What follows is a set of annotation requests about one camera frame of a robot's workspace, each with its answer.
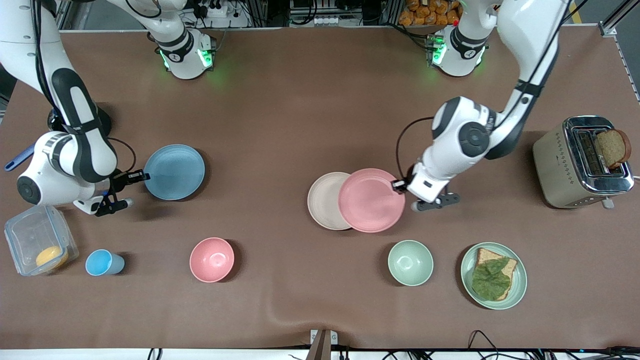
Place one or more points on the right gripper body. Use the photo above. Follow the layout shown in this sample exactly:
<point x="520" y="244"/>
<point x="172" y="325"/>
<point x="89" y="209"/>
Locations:
<point x="121" y="180"/>

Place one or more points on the pink plate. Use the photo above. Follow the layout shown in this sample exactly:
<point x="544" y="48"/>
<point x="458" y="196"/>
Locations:
<point x="371" y="200"/>

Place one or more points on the blue plate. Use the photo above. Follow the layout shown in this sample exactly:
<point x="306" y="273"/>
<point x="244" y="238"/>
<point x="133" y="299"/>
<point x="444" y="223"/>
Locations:
<point x="175" y="172"/>

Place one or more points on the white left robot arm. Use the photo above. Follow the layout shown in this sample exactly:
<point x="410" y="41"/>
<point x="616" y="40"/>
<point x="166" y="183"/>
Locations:
<point x="470" y="135"/>

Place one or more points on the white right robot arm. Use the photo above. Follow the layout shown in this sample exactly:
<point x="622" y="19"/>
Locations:
<point x="85" y="150"/>

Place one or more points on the blue cup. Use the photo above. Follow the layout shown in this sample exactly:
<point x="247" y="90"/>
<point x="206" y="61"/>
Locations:
<point x="100" y="262"/>

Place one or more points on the green bowl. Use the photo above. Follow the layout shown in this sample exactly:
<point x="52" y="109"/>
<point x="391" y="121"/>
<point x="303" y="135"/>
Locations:
<point x="410" y="263"/>

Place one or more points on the beige plate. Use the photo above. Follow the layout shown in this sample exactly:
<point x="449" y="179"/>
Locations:
<point x="322" y="200"/>

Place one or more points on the yellow round fruit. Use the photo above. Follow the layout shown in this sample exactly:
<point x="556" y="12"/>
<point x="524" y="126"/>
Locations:
<point x="50" y="257"/>

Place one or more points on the clear plastic container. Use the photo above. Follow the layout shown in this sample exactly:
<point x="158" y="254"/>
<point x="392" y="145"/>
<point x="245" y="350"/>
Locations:
<point x="30" y="240"/>

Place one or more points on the brown bread slice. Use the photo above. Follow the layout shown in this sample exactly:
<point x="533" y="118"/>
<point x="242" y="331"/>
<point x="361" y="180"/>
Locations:
<point x="486" y="256"/>

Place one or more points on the pink bowl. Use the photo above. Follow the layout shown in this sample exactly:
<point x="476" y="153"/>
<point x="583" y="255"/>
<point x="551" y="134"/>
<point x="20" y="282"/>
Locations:
<point x="212" y="260"/>

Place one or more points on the green lettuce leaf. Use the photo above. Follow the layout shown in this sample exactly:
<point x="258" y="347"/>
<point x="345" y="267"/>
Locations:
<point x="490" y="280"/>

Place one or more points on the brown table cloth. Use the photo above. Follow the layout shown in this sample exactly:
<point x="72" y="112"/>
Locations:
<point x="300" y="125"/>

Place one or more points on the beige chrome toaster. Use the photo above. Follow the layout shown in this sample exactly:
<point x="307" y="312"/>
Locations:
<point x="555" y="170"/>

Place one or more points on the green plate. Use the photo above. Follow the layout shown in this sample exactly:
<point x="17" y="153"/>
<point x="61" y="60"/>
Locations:
<point x="519" y="285"/>

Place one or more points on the orange snack packets pile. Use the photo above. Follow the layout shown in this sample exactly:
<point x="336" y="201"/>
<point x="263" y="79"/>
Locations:
<point x="430" y="12"/>

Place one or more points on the white power strip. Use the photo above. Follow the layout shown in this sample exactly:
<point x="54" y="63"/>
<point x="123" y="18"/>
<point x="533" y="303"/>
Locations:
<point x="327" y="21"/>

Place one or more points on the brown toast slice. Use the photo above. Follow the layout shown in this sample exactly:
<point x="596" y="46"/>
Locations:
<point x="612" y="147"/>

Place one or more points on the grey metal camera bracket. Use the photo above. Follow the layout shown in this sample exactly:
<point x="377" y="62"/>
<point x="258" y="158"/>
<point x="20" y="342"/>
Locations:
<point x="322" y="345"/>

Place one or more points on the aluminium frame profile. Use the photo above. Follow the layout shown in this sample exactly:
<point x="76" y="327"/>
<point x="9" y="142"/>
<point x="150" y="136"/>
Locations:
<point x="609" y="29"/>

